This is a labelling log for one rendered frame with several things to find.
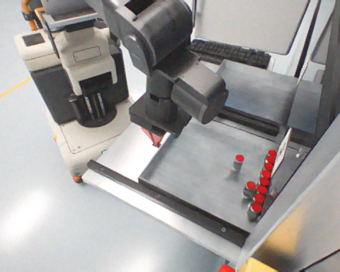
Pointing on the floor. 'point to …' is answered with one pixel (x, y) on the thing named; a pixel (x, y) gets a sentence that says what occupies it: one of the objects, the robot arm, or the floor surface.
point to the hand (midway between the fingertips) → (157, 141)
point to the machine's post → (309, 207)
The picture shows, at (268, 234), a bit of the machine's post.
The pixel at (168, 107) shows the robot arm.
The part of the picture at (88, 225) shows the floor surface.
